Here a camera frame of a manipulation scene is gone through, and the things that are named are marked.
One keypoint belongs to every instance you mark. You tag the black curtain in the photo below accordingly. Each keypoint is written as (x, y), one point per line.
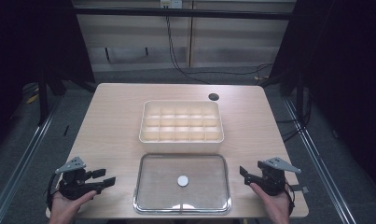
(347, 77)
(27, 46)

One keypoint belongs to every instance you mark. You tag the metal floor rail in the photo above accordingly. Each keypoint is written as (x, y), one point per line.
(19, 165)
(319, 161)

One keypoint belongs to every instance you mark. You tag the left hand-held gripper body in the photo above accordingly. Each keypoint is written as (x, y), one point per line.
(73, 182)

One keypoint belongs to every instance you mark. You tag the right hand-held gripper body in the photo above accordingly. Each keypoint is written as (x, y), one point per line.
(273, 177)

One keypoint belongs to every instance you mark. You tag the person's left hand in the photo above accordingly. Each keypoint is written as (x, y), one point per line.
(65, 206)

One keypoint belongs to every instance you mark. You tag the clear plastic box lid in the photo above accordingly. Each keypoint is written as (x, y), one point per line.
(164, 186)

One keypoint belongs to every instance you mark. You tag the black metal stand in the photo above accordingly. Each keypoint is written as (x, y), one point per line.
(43, 102)

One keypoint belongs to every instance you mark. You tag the white wall outlet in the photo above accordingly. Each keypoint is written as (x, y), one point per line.
(171, 3)

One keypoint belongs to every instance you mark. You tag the black table grommet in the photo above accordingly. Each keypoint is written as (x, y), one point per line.
(213, 96)

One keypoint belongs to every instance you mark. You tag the person's right hand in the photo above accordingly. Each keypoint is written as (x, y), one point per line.
(271, 205)

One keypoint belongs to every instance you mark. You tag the black horizontal frame bar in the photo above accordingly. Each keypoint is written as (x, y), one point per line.
(182, 13)

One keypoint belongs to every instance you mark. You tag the white compartment storage box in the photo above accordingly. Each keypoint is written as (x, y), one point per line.
(181, 126)

